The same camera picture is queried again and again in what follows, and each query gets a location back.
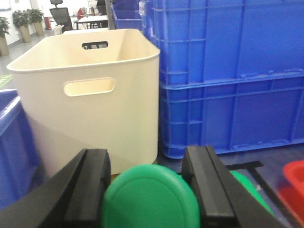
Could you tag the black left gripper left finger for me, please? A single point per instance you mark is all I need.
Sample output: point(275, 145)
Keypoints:
point(72, 198)

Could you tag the large blue ribbed crate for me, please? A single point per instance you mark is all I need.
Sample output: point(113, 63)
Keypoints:
point(231, 72)

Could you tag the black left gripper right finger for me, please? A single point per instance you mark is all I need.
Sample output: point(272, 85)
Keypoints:
point(223, 201)

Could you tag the red plastic tray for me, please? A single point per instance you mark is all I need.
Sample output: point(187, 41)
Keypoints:
point(291, 192)

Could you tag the cream plastic storage bin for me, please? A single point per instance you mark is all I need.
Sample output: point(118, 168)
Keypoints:
point(92, 90)

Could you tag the green plastic tray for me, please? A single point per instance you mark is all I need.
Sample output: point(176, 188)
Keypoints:
point(248, 185)

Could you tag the blue bin at left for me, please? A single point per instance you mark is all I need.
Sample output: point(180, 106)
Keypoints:
point(18, 155)

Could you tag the green mushroom push button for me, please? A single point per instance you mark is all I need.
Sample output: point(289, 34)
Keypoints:
point(149, 196)

